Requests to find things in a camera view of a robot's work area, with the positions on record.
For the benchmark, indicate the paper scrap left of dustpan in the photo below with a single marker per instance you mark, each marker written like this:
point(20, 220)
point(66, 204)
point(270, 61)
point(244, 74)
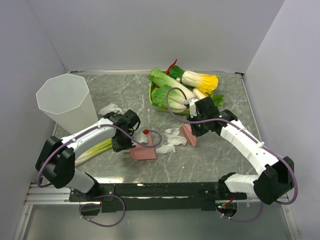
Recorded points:
point(166, 148)

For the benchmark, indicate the pink hand brush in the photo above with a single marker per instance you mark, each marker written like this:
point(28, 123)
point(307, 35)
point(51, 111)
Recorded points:
point(187, 133)

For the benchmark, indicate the translucent white trash bin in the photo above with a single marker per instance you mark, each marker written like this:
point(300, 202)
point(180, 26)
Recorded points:
point(66, 99)

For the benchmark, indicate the dark green leafy vegetable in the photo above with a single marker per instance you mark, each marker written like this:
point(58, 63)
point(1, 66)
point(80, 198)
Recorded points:
point(176, 72)

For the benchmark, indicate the pink plastic dustpan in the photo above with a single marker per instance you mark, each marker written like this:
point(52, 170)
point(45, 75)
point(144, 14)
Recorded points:
point(139, 152)

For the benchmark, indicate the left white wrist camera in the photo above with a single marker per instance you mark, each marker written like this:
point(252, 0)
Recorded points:
point(141, 138)

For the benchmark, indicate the celery stalk toy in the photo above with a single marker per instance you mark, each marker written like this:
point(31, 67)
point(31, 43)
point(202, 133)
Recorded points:
point(94, 151)

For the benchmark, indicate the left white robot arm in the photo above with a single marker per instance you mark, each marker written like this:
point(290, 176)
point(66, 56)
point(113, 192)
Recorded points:
point(57, 160)

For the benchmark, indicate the white daikon radish toy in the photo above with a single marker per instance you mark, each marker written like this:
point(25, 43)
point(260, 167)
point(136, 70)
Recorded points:
point(198, 94)

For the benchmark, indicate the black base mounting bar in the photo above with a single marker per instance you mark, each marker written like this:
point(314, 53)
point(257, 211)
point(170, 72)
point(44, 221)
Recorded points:
point(157, 196)

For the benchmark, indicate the green plastic tray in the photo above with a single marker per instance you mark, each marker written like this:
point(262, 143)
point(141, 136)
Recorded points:
point(153, 86)

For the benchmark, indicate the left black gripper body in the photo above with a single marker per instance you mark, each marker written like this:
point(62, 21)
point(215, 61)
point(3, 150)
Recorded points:
point(120, 142)

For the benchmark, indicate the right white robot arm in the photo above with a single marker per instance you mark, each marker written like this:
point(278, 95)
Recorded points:
point(273, 177)

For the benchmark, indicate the paper scrap behind celery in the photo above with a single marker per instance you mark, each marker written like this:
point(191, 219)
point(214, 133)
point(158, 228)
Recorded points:
point(176, 140)

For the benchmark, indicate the large paper scrap by bin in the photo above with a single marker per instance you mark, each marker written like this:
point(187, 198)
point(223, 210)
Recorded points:
point(112, 107)

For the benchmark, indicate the long green romaine lettuce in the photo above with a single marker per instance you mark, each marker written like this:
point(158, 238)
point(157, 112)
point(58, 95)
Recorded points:
point(161, 79)

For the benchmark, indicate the yellow leaf napa cabbage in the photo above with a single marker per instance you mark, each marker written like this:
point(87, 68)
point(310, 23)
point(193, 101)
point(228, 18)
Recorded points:
point(205, 83)

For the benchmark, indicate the front green lettuce head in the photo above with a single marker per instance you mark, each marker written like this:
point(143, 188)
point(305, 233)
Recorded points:
point(176, 100)

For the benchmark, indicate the aluminium frame rail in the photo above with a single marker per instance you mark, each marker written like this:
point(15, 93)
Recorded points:
point(53, 196)

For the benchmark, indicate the red chili pepper toy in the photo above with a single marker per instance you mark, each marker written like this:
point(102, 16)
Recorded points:
point(170, 67)

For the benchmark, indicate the paper scrap near tray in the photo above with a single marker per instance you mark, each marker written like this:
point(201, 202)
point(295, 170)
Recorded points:
point(172, 131)

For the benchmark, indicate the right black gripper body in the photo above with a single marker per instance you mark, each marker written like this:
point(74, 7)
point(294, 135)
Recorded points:
point(199, 129)

